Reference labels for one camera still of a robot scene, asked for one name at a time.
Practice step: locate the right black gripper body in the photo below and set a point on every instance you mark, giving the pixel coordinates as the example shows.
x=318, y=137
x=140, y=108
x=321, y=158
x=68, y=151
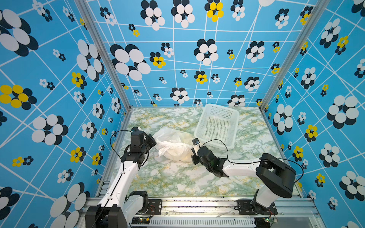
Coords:
x=210, y=169

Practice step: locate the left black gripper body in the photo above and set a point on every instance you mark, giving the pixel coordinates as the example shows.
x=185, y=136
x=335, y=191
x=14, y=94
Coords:
x=144, y=149

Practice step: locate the white plastic bag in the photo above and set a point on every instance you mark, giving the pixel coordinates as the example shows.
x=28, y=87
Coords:
x=174, y=145

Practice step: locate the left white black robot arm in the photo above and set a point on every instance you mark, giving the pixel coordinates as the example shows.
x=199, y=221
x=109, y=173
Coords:
x=118, y=208

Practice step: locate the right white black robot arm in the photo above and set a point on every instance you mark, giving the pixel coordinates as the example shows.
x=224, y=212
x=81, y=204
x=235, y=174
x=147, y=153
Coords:
x=278, y=177

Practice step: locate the white plastic basket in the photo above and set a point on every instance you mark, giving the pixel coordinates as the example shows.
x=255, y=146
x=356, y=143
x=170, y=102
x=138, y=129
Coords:
x=218, y=124

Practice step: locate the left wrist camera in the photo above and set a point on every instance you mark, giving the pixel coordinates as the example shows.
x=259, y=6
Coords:
x=133, y=129

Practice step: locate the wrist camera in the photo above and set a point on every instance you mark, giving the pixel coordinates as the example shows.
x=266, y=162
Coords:
x=133, y=129
x=196, y=146

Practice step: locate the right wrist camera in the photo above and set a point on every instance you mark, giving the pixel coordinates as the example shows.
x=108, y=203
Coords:
x=196, y=146

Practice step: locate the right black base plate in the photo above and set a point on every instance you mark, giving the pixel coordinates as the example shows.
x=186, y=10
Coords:
x=246, y=207

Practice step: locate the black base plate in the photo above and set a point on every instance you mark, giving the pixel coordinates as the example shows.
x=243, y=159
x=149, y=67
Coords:
x=154, y=207
x=246, y=207

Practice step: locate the aluminium front rail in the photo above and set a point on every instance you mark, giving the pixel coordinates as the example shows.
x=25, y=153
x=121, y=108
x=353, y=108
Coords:
x=219, y=212

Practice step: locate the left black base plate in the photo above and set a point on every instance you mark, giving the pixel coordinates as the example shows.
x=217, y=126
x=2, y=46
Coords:
x=154, y=207

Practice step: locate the left aluminium corner post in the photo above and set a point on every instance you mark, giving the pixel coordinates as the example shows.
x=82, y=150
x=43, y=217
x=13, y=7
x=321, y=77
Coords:
x=92, y=28

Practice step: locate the aluminium corner post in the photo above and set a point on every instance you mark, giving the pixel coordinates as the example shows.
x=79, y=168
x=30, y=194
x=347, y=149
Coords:
x=92, y=28
x=319, y=8

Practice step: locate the right aluminium corner post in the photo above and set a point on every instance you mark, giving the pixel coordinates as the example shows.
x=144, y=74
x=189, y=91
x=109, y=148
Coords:
x=319, y=8

